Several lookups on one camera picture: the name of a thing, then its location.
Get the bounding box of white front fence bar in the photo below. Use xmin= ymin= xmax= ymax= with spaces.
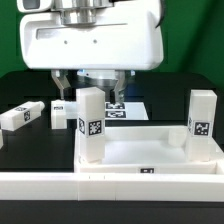
xmin=0 ymin=173 xmax=224 ymax=202

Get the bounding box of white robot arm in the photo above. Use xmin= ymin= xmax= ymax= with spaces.
xmin=16 ymin=0 xmax=164 ymax=102

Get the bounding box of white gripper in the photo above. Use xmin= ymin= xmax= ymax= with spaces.
xmin=19 ymin=0 xmax=164 ymax=103

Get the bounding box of white desk top tray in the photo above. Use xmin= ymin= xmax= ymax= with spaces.
xmin=74 ymin=126 xmax=224 ymax=174

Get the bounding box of white fiducial marker sheet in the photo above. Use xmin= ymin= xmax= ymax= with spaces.
xmin=65 ymin=101 xmax=148 ymax=120

